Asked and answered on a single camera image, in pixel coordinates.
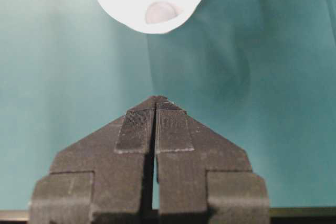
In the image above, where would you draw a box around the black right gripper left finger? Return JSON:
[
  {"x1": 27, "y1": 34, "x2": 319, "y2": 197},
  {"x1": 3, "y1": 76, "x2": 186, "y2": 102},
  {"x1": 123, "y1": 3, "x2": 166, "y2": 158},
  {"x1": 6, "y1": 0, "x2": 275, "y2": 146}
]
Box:
[{"x1": 30, "y1": 97, "x2": 156, "y2": 223}]

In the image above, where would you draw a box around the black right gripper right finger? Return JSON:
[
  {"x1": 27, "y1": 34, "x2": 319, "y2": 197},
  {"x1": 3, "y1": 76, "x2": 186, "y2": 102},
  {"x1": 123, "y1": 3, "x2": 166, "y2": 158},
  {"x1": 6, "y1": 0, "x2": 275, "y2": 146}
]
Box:
[{"x1": 155, "y1": 97, "x2": 270, "y2": 223}]

